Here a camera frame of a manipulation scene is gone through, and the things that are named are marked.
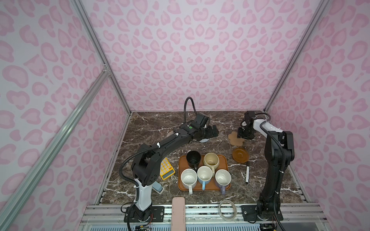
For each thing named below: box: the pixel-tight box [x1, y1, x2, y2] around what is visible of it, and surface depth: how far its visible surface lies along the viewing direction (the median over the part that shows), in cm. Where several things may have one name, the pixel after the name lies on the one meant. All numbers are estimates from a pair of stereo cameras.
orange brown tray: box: [178, 154, 232, 192], surface depth 82 cm
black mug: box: [185, 150, 201, 172], surface depth 86 cm
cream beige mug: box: [203, 152, 220, 177], surface depth 86 cm
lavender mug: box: [214, 168, 232, 195], surface depth 81 cm
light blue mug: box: [197, 165, 213, 191], surface depth 80 cm
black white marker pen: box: [245, 161, 251, 184], surface depth 88 cm
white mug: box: [180, 167, 199, 195], surface depth 80 cm
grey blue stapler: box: [151, 180, 165, 195], surface depth 78 cm
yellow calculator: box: [159, 157, 176, 180], surface depth 89 cm
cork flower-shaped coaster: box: [227, 131, 245, 147], surface depth 103 cm
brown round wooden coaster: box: [232, 147, 250, 164], surface depth 97 cm
